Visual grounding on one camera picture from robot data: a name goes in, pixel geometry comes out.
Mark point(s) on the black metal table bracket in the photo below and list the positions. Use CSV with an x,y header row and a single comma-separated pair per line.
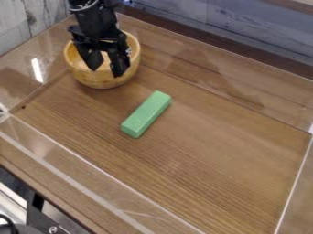
x,y
38,219

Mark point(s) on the green rectangular block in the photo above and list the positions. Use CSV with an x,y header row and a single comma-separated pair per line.
x,y
144,116

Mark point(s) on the brown wooden bowl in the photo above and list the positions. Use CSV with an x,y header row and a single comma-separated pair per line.
x,y
102,79

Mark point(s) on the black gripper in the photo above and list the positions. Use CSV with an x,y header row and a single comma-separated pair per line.
x,y
97,33

